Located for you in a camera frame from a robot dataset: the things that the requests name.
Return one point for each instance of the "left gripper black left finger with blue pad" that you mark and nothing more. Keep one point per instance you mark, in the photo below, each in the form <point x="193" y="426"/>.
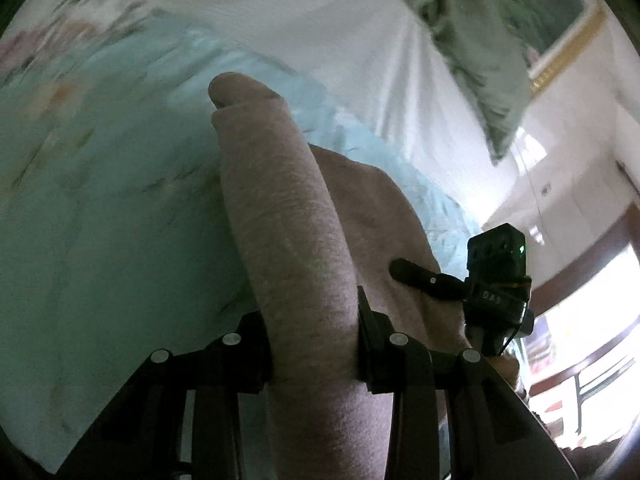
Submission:
<point x="178" y="416"/>

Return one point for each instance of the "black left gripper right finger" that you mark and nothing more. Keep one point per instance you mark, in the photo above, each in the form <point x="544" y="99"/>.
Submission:
<point x="492" y="433"/>

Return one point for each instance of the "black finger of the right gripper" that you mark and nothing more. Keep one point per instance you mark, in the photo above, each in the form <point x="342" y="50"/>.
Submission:
<point x="438" y="286"/>

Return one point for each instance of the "person's right hand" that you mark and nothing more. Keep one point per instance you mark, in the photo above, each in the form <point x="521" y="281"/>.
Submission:
<point x="509" y="368"/>

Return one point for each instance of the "light blue floral quilt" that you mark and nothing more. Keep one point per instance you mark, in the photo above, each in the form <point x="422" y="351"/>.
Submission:
<point x="114" y="238"/>

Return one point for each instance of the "green ruffled pillow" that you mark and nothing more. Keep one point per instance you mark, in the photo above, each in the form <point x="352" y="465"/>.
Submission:
<point x="487" y="61"/>

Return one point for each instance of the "white ribbed bedspread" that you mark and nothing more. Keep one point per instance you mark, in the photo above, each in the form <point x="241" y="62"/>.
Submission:
<point x="377" y="58"/>

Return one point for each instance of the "white pink floral pillow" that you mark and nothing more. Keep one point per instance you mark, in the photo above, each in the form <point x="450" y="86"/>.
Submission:
<point x="35" y="32"/>

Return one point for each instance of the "gold framed wall picture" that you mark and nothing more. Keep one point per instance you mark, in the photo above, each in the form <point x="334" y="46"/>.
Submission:
<point x="552" y="34"/>

